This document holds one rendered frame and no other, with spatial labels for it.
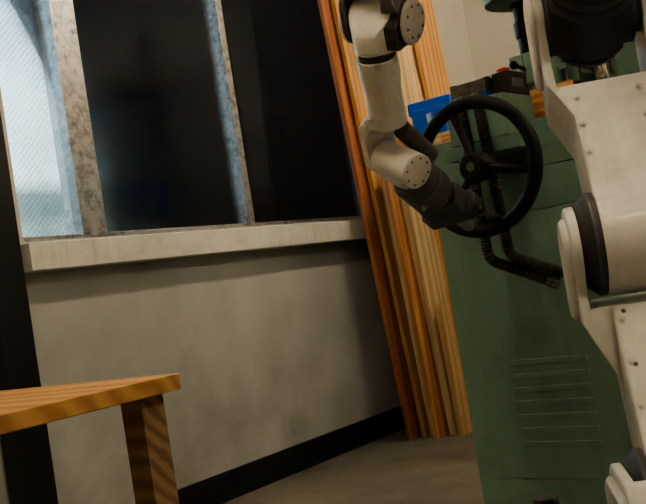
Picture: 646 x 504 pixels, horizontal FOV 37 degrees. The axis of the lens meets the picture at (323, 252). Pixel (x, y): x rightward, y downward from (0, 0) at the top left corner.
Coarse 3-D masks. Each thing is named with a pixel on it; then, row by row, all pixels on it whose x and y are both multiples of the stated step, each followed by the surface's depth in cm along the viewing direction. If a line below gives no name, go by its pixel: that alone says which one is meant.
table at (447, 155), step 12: (540, 120) 205; (516, 132) 198; (540, 132) 205; (552, 132) 203; (444, 144) 220; (480, 144) 204; (492, 144) 202; (504, 144) 200; (516, 144) 198; (540, 144) 205; (444, 156) 220; (456, 156) 207; (444, 168) 220
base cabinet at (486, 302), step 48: (528, 240) 209; (480, 288) 217; (528, 288) 209; (480, 336) 218; (528, 336) 210; (576, 336) 203; (480, 384) 218; (528, 384) 211; (576, 384) 204; (480, 432) 220; (528, 432) 212; (576, 432) 205; (624, 432) 198; (528, 480) 213; (576, 480) 206
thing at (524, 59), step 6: (522, 54) 219; (528, 54) 218; (510, 60) 221; (516, 60) 220; (522, 60) 219; (528, 60) 218; (552, 60) 223; (558, 60) 225; (528, 66) 218; (552, 66) 222; (528, 72) 218; (558, 72) 224; (528, 78) 218; (558, 78) 224; (564, 78) 227; (528, 84) 220; (534, 84) 221
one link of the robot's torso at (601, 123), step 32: (544, 32) 139; (640, 32) 141; (544, 64) 140; (640, 64) 144; (544, 96) 144; (576, 96) 137; (608, 96) 136; (640, 96) 135; (576, 128) 136; (608, 128) 134; (640, 128) 133; (576, 160) 142; (608, 160) 132; (640, 160) 131; (608, 192) 129; (640, 192) 128; (608, 224) 126; (640, 224) 125; (608, 256) 126; (640, 256) 125; (608, 288) 129; (640, 288) 130
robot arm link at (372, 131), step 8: (368, 120) 169; (376, 120) 167; (384, 120) 166; (392, 120) 166; (400, 120) 167; (360, 128) 173; (368, 128) 170; (376, 128) 168; (384, 128) 167; (392, 128) 167; (360, 136) 174; (368, 136) 173; (376, 136) 174; (384, 136) 175; (392, 136) 176; (368, 144) 174; (376, 144) 175; (368, 152) 174; (368, 160) 176
